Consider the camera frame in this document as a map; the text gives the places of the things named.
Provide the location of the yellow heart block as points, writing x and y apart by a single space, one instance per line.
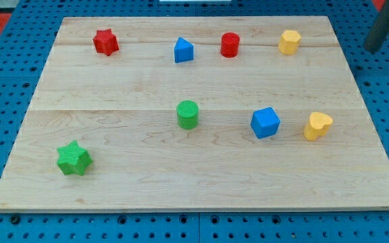
317 125

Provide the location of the red star block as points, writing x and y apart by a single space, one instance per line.
105 42

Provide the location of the light wooden board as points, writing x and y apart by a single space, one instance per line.
122 109

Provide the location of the red cylinder block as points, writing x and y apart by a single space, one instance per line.
230 44

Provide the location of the green star block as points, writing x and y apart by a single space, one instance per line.
73 159

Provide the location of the yellow hexagon block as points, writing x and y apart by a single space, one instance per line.
289 42

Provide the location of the blue cube block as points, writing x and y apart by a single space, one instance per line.
265 122

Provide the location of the blue triangle block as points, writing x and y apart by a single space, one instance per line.
183 51

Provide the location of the dark cylindrical robot stick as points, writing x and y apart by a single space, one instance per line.
378 31

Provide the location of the green cylinder block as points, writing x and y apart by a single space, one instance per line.
187 114

